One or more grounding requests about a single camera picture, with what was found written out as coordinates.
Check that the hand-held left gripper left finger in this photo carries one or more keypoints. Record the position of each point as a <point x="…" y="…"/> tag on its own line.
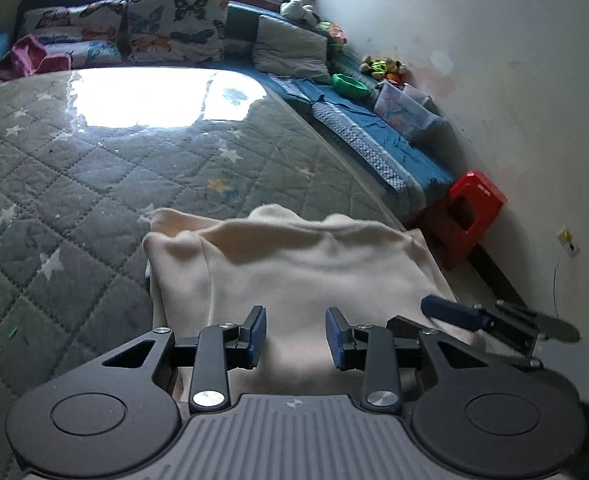
<point x="258" y="332"/>

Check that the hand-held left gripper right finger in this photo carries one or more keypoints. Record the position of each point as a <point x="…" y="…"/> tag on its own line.
<point x="335" y="335"/>

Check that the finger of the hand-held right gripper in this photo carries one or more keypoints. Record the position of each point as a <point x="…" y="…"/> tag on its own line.
<point x="404" y="329"/>
<point x="449" y="311"/>

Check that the cream sweatshirt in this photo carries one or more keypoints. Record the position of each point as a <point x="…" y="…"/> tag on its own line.
<point x="299" y="270"/>

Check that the red plastic stool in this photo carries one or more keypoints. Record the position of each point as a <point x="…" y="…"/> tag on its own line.
<point x="467" y="215"/>

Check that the blue sofa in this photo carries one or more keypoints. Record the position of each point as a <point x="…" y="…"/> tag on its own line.
<point x="374" y="145"/>

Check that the clear plastic storage box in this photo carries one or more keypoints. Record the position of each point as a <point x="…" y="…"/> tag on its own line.
<point x="409" y="117"/>

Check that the green bowl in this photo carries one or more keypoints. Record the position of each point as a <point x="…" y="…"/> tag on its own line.
<point x="350" y="85"/>

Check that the small plush toys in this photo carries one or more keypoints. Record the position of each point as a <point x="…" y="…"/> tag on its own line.
<point x="384" y="67"/>

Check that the grey pillow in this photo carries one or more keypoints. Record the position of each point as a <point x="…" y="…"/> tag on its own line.
<point x="289" y="50"/>

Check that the colourful toy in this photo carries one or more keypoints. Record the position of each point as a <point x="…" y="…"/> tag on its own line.
<point x="334" y="32"/>

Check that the square butterfly print pillow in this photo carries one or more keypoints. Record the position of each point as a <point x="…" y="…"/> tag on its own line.
<point x="174" y="25"/>

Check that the panda plush toy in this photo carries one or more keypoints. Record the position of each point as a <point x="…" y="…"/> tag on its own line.
<point x="297" y="10"/>

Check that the long butterfly print cushion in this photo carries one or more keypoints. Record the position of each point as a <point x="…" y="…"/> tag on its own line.
<point x="74" y="30"/>

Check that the pink cloth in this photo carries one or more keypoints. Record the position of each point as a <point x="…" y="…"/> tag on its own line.
<point x="29" y="57"/>

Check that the wall socket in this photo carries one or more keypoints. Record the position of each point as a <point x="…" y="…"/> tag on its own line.
<point x="569" y="242"/>

